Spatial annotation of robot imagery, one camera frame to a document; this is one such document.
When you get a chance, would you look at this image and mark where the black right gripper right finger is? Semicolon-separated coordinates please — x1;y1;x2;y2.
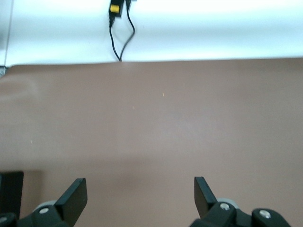
189;176;293;227

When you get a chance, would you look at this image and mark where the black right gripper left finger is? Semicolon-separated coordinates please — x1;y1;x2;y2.
0;178;88;227

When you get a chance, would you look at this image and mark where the black plastic box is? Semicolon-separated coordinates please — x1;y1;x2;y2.
0;171;24;219

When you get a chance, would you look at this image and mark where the brown table mat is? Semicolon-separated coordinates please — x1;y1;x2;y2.
0;57;303;227

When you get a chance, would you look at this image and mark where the black adapter with yellow label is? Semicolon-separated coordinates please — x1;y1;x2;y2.
108;0;124;19

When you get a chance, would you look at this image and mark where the thin black cable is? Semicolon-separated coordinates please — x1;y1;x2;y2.
108;16;123;61
119;0;136;61

